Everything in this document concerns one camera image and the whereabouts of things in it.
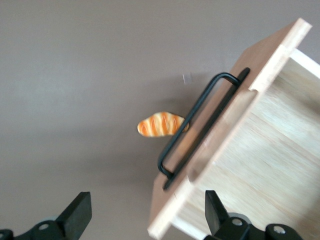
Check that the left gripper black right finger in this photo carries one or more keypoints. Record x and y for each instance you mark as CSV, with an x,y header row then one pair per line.
x,y
220,222

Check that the orange striped bread roll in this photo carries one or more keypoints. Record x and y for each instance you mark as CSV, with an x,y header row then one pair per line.
x,y
157,125

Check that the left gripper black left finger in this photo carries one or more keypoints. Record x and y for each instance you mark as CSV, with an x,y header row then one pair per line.
x,y
72,220

